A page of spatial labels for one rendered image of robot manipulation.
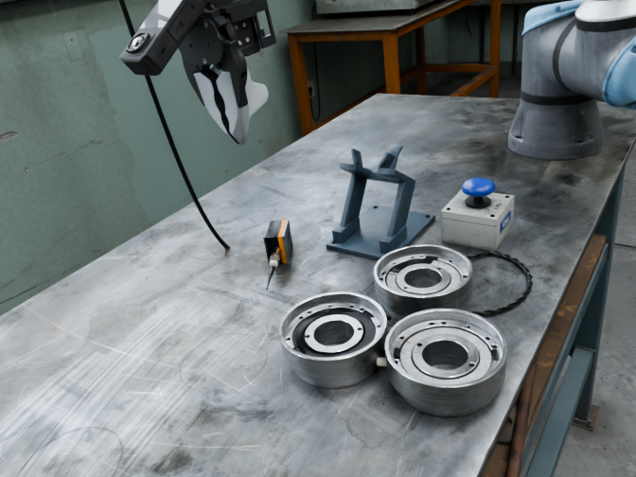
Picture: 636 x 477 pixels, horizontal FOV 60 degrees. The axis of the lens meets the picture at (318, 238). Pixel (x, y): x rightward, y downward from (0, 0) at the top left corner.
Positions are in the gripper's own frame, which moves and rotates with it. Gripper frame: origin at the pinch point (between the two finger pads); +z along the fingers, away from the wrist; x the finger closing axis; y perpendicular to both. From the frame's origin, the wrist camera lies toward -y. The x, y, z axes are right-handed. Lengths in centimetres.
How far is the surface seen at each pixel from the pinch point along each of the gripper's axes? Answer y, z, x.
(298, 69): 164, 38, 143
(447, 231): 14.1, 17.5, -18.8
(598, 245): 63, 47, -24
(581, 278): 50, 46, -25
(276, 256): -1.8, 15.1, -3.9
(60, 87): 47, 9, 143
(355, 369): -13.1, 15.7, -24.1
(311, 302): -8.3, 14.3, -15.3
